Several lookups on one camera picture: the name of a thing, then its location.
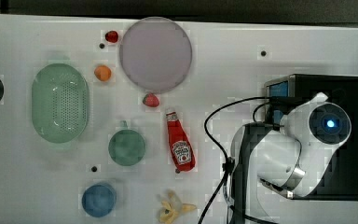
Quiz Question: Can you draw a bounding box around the light red toy strawberry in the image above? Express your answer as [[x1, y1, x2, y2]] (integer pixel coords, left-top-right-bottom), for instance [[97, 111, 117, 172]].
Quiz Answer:
[[143, 93, 160, 108]]

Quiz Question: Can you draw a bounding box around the red ketchup bottle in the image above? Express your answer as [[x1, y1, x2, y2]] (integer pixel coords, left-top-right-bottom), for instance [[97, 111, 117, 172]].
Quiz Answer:
[[165, 107, 196, 174]]

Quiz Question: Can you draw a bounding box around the black cable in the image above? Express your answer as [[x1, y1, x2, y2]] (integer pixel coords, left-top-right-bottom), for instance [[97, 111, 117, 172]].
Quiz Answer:
[[197, 95, 304, 224]]

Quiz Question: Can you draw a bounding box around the black toy oven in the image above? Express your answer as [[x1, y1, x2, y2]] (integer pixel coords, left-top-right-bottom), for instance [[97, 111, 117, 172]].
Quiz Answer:
[[265, 74, 358, 201]]

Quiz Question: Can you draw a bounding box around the grey round plate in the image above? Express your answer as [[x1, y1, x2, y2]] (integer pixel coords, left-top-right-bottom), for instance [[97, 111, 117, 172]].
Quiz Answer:
[[119, 17, 193, 92]]

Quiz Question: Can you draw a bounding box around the green perforated colander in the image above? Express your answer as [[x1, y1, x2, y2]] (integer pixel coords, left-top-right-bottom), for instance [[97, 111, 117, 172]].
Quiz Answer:
[[32, 63, 90, 144]]

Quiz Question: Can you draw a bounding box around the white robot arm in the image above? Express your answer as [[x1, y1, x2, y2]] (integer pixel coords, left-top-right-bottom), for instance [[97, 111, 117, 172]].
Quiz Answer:
[[224, 92, 351, 224]]

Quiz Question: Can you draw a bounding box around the peeled toy banana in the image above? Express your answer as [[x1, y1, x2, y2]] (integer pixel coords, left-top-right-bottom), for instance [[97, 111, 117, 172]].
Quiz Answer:
[[158, 190, 197, 224]]

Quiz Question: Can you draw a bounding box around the orange toy fruit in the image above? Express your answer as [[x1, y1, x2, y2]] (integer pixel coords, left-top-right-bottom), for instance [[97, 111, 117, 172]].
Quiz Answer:
[[94, 65, 112, 82]]

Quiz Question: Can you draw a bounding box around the dark red toy strawberry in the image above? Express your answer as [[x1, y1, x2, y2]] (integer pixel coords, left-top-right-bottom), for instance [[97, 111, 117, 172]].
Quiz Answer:
[[104, 31, 119, 43]]

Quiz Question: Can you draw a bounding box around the green cup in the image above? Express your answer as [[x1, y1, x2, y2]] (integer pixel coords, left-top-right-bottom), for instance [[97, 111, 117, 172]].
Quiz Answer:
[[108, 120, 146, 166]]

